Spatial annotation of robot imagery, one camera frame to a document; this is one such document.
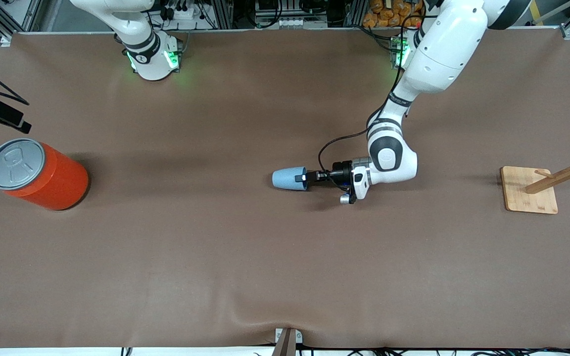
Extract light blue plastic cup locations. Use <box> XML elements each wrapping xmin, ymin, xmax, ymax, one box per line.
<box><xmin>272</xmin><ymin>167</ymin><xmax>309</xmax><ymax>191</ymax></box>

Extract wooden cup tree stand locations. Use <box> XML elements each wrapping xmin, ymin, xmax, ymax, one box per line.
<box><xmin>501</xmin><ymin>133</ymin><xmax>570</xmax><ymax>215</ymax></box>

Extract orange can with grey lid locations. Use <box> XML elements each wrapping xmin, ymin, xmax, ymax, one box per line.
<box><xmin>0</xmin><ymin>138</ymin><xmax>90</xmax><ymax>212</ymax></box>

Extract brown table mat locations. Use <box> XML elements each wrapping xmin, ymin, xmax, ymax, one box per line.
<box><xmin>0</xmin><ymin>27</ymin><xmax>570</xmax><ymax>350</ymax></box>

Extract white terminal block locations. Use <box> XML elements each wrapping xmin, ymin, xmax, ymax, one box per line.
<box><xmin>274</xmin><ymin>17</ymin><xmax>329</xmax><ymax>29</ymax></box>

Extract orange snack packets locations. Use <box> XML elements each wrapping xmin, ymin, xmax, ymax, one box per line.
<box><xmin>363</xmin><ymin>0</ymin><xmax>425</xmax><ymax>29</ymax></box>

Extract white power strip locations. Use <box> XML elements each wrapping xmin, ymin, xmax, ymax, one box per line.
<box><xmin>162</xmin><ymin>0</ymin><xmax>204</xmax><ymax>21</ymax></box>

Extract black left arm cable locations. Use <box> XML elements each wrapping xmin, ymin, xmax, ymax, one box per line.
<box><xmin>318</xmin><ymin>128</ymin><xmax>372</xmax><ymax>193</ymax></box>

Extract aluminium frame post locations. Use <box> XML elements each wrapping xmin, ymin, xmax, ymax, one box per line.
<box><xmin>215</xmin><ymin>0</ymin><xmax>235</xmax><ymax>29</ymax></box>
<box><xmin>343</xmin><ymin>0</ymin><xmax>367</xmax><ymax>28</ymax></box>

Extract metal table edge bracket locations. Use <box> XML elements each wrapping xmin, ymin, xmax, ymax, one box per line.
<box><xmin>272</xmin><ymin>327</ymin><xmax>303</xmax><ymax>356</ymax></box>

